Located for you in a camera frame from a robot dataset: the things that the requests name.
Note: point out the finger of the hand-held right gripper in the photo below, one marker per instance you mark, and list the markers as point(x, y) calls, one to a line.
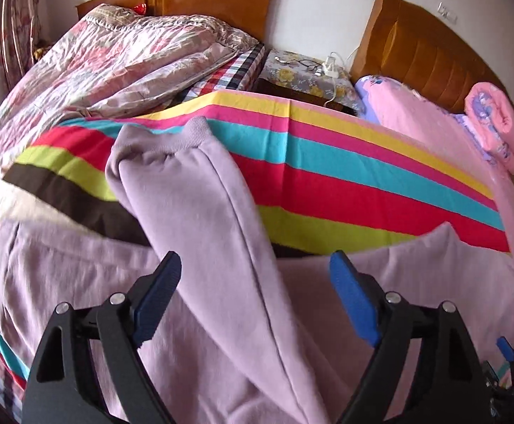
point(506, 350)

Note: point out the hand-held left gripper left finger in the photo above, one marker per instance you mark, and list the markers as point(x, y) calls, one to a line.
point(159, 296)

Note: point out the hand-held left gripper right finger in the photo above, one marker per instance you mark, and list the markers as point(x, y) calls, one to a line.
point(354, 300)

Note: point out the lilac pants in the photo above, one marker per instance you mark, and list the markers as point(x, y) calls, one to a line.
point(204, 212)

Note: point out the striped colourful blanket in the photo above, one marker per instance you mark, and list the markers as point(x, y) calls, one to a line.
point(327, 163)

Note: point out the pink bedsheet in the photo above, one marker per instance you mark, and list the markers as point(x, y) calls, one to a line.
point(425, 115)

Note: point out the dark wooden nightstand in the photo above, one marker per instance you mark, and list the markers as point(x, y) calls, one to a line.
point(279, 88)

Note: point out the rolled pink printed blanket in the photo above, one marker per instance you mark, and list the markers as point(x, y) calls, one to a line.
point(500, 123)

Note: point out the white power strip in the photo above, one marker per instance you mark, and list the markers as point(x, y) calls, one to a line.
point(329, 68)

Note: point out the nightstand with floral cloth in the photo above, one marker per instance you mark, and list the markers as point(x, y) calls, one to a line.
point(292, 75)

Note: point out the plaid bedsheet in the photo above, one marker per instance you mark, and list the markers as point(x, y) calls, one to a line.
point(235, 70)

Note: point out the floral quilt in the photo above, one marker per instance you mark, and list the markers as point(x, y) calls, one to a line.
point(84, 66)

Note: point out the eyeglasses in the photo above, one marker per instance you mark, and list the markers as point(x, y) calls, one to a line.
point(303, 62)

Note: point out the padded wooden headboard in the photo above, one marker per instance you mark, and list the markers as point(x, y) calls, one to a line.
point(416, 48)

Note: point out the small yellow toy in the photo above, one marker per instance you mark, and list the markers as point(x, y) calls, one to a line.
point(39, 53)

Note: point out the small red ornament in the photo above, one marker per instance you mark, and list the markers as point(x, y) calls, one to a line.
point(141, 8)

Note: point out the floral curtain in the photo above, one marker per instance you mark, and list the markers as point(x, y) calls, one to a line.
point(16, 22)

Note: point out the white wall socket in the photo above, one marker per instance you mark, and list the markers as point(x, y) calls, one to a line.
point(447, 11)

